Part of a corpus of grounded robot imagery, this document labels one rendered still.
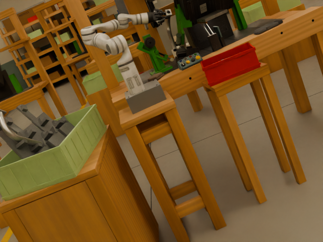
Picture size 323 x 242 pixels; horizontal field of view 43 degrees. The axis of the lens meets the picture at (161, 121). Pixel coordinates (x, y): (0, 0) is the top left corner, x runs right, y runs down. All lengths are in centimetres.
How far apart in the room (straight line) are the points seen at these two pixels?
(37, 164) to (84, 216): 34
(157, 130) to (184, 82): 48
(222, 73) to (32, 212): 126
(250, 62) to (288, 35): 53
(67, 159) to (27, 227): 43
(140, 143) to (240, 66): 72
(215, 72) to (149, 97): 41
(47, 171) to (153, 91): 73
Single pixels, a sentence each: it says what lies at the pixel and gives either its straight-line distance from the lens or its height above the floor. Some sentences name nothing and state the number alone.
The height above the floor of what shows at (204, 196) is 24.
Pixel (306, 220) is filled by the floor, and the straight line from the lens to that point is 241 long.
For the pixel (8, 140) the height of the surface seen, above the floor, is 105.
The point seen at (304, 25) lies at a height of 83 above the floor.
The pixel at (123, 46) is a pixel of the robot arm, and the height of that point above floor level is 121.
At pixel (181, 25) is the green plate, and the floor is 114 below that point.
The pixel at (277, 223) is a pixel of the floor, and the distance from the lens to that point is 245.
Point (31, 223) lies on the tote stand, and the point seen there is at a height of 65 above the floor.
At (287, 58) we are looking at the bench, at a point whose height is 50.
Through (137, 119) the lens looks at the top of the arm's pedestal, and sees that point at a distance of 222.
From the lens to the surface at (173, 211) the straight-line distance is 245.
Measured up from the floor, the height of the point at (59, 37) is 130.
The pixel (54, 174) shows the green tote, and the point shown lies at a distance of 200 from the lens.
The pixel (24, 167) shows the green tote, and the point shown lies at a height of 92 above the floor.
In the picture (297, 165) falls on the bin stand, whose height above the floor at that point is 13.
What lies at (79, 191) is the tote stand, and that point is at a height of 71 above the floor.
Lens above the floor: 141
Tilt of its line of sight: 17 degrees down
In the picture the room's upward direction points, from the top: 24 degrees counter-clockwise
